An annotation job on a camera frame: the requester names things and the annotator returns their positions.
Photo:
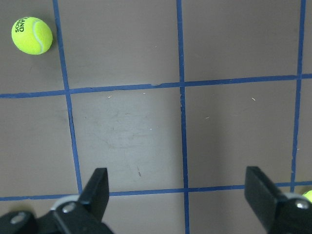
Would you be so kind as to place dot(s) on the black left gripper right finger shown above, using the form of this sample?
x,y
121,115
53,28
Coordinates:
x,y
278,212

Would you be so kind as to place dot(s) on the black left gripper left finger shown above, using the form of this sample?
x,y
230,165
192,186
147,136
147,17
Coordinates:
x,y
82,214

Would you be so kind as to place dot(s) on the yellow tennis ball Wilson print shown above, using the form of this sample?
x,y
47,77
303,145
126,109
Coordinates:
x,y
308,195

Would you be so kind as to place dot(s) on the tennis ball with black lettering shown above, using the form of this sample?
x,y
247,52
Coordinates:
x,y
31,35

